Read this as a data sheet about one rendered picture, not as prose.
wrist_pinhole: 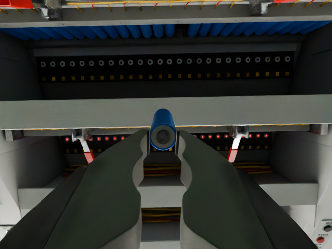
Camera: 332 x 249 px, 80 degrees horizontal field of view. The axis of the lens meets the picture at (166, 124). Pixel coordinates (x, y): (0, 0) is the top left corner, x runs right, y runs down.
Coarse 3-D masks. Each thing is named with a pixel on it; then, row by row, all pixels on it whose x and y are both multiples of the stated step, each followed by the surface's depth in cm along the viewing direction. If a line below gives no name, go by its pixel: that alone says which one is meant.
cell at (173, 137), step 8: (160, 112) 17; (168, 112) 17; (160, 120) 14; (168, 120) 14; (152, 128) 13; (160, 128) 13; (168, 128) 13; (152, 136) 13; (160, 136) 13; (168, 136) 13; (152, 144) 13; (160, 144) 13; (168, 144) 13
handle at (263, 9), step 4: (264, 0) 23; (268, 0) 22; (272, 0) 22; (276, 0) 20; (280, 0) 20; (284, 0) 19; (288, 0) 19; (292, 0) 19; (260, 4) 24; (264, 4) 24; (260, 8) 24; (264, 8) 24; (260, 12) 24; (264, 12) 24
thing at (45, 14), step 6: (0, 0) 18; (6, 0) 18; (12, 0) 18; (18, 0) 19; (24, 0) 20; (30, 0) 21; (6, 6) 19; (12, 6) 19; (18, 6) 19; (24, 6) 20; (30, 6) 21; (36, 6) 22; (42, 6) 23; (42, 12) 24; (48, 12) 24
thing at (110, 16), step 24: (168, 0) 26; (192, 0) 26; (216, 0) 26; (240, 0) 26; (312, 0) 26; (0, 24) 28; (24, 24) 28; (48, 24) 29; (72, 24) 29; (96, 24) 29; (120, 24) 29; (144, 24) 29
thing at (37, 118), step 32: (224, 96) 31; (256, 96) 31; (288, 96) 31; (320, 96) 31; (0, 128) 31; (32, 128) 31; (64, 128) 37; (96, 128) 39; (128, 128) 38; (192, 128) 39; (224, 128) 39; (256, 128) 39; (288, 128) 39; (320, 128) 36
